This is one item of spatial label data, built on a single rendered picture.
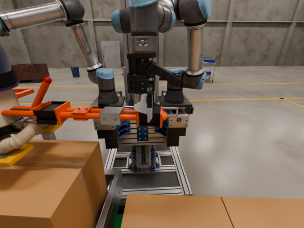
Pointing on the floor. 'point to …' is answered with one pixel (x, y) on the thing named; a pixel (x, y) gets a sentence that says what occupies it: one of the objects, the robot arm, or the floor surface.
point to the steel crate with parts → (31, 72)
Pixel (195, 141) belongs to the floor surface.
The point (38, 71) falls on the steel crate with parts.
